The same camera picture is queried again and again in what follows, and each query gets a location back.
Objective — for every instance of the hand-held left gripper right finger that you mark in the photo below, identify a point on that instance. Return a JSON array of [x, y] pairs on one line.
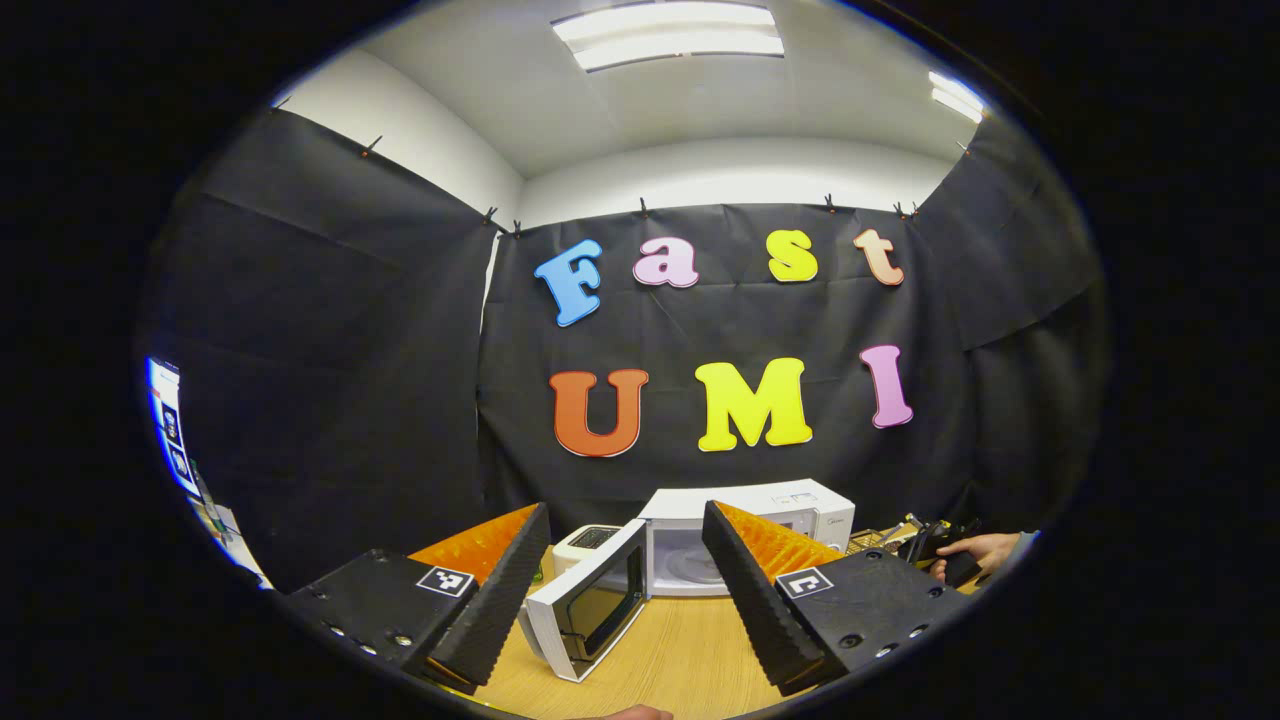
[[760, 610]]

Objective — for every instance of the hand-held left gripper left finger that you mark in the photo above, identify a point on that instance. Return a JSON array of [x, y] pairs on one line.
[[495, 610]]

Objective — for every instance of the white microwave oven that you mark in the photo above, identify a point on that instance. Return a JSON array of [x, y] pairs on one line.
[[690, 505]]

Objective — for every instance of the cream toaster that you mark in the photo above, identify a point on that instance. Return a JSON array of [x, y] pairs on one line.
[[590, 540]]

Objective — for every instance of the white paper sheets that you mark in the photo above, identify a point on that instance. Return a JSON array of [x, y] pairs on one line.
[[235, 550]]

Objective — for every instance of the black backdrop cloth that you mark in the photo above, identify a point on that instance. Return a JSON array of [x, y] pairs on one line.
[[330, 380]]

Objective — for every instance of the small ceiling light panel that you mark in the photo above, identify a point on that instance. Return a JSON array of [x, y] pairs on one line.
[[955, 95]]

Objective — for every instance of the large ceiling light panel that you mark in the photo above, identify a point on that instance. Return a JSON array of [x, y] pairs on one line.
[[665, 35]]

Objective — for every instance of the blue edged wall poster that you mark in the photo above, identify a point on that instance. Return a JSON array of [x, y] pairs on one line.
[[170, 430]]

